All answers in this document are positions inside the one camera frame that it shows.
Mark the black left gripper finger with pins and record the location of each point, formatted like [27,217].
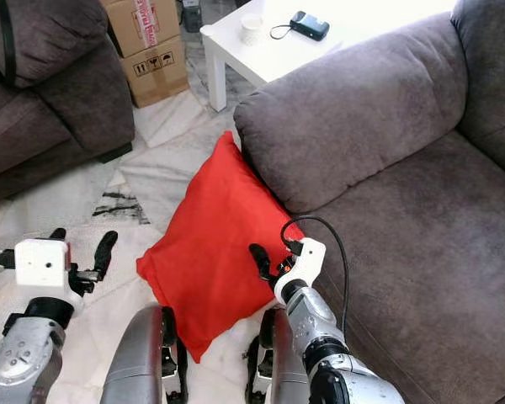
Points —
[59,235]
[105,252]

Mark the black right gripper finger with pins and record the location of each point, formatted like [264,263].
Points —
[261,259]

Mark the red pillow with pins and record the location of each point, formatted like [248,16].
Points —
[210,244]

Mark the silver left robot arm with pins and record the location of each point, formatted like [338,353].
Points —
[25,362]

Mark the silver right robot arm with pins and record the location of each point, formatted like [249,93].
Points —
[311,328]

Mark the silver left robot leg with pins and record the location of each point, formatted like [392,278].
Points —
[139,362]

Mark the silver robot leg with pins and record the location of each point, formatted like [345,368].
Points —
[139,362]
[278,370]

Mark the silver right robot leg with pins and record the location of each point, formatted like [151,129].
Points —
[278,370]

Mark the grey-brown fabric sofa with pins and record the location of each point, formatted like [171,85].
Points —
[396,210]

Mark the dark brown fabric sofa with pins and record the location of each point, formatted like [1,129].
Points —
[76,101]

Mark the plain brown cardboard box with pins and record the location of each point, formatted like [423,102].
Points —
[156,76]

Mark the white side table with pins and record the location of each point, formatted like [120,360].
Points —
[261,59]

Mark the cardboard box with red tape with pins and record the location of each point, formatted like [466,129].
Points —
[143,25]

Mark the white cup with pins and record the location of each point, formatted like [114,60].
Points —
[251,30]

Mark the black handheld device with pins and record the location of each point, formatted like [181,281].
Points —
[310,25]

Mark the black upright object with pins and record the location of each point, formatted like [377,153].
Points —
[191,15]

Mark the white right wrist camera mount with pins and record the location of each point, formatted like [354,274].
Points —
[307,261]

